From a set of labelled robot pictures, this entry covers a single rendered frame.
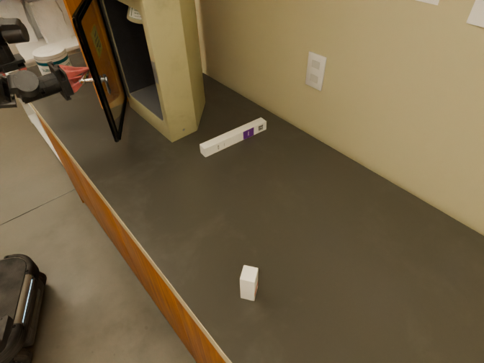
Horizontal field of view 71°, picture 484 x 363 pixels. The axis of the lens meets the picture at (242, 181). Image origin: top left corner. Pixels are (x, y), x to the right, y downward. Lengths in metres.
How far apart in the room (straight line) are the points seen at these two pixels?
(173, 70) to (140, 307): 1.26
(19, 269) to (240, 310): 1.42
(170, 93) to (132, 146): 0.25
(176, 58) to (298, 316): 0.80
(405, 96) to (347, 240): 0.42
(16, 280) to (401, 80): 1.81
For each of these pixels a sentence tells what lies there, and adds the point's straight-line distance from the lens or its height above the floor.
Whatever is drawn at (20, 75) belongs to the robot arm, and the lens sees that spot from 1.08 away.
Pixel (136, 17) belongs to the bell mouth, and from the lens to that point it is 1.15.
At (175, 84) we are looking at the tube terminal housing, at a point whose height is 1.15.
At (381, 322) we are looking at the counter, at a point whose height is 0.94.
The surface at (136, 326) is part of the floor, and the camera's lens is 1.89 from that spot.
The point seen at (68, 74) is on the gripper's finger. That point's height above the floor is 1.23.
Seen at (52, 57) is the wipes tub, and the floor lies 1.08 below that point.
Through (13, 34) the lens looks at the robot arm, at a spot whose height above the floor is 1.28.
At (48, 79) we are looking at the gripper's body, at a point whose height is 1.22.
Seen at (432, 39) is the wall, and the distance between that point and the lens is 0.96.
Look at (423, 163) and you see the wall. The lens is 1.09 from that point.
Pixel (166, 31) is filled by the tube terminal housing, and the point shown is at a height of 1.31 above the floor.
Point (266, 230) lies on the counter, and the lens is 0.92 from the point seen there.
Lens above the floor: 1.67
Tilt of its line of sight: 44 degrees down
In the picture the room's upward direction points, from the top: 2 degrees counter-clockwise
